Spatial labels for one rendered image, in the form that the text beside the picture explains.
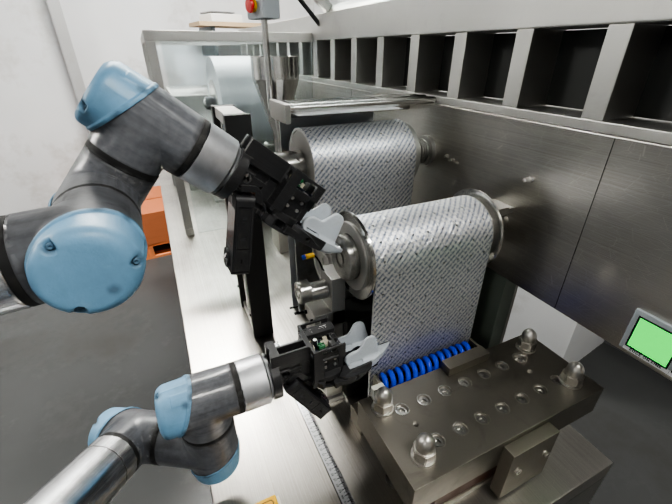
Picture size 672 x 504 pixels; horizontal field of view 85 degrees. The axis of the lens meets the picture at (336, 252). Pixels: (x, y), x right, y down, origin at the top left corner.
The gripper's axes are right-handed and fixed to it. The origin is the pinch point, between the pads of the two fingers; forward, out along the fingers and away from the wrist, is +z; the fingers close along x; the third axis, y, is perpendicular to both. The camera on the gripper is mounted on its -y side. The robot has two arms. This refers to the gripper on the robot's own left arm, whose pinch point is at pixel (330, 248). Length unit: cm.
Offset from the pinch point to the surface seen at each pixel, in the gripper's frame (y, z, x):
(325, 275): -5.2, 5.2, 3.8
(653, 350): 15.6, 34.4, -30.1
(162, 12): 45, -34, 357
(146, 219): -98, 24, 263
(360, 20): 50, 6, 61
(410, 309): -1.2, 16.9, -6.0
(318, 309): -11.2, 7.8, 3.0
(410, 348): -7.7, 23.7, -6.0
